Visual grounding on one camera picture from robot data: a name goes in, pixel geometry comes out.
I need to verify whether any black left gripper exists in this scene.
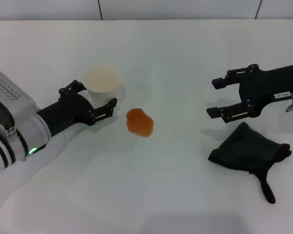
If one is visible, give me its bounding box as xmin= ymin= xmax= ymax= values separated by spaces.
xmin=35 ymin=79 xmax=119 ymax=137

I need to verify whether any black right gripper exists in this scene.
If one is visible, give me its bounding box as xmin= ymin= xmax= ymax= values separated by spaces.
xmin=206 ymin=62 xmax=293 ymax=124

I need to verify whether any white paper cup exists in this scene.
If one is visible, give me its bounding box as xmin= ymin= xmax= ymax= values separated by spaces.
xmin=84 ymin=63 xmax=121 ymax=110

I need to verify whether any dark rag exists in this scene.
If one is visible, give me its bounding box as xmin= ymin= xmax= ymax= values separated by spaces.
xmin=208 ymin=121 xmax=293 ymax=204

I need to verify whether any brown water stain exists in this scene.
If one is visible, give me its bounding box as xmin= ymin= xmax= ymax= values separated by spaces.
xmin=125 ymin=108 xmax=154 ymax=138

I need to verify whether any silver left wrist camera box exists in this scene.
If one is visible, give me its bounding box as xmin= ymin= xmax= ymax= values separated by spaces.
xmin=0 ymin=71 xmax=37 ymax=134

